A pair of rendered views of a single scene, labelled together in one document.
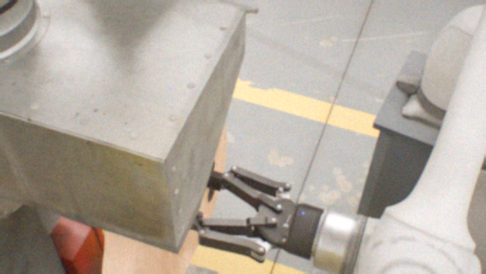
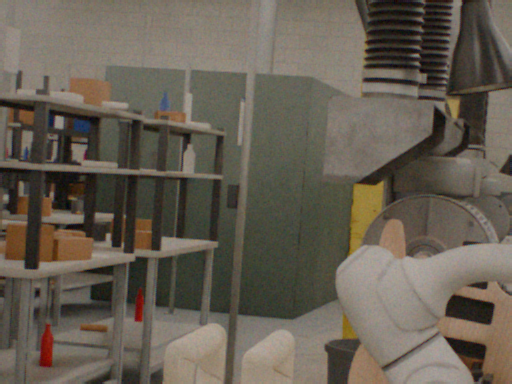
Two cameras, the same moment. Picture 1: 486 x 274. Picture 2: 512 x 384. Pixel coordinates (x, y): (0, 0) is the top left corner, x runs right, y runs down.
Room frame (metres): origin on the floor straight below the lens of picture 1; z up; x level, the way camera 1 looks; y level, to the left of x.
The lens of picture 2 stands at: (-0.10, -1.97, 1.39)
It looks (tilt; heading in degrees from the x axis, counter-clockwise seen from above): 3 degrees down; 82
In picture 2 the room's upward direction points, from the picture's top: 4 degrees clockwise
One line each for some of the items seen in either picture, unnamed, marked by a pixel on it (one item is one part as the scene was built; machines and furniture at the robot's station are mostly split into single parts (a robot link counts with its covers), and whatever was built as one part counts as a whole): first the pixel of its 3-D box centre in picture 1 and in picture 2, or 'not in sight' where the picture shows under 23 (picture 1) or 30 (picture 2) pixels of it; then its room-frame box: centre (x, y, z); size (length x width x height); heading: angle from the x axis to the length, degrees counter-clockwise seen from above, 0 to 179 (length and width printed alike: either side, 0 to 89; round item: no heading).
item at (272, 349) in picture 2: not in sight; (270, 352); (0.10, -0.61, 1.20); 0.20 x 0.03 x 0.03; 73
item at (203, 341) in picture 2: not in sight; (197, 345); (0.02, -0.59, 1.20); 0.20 x 0.03 x 0.03; 73
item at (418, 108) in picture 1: (443, 93); not in sight; (1.04, -0.47, 0.73); 0.22 x 0.18 x 0.06; 63
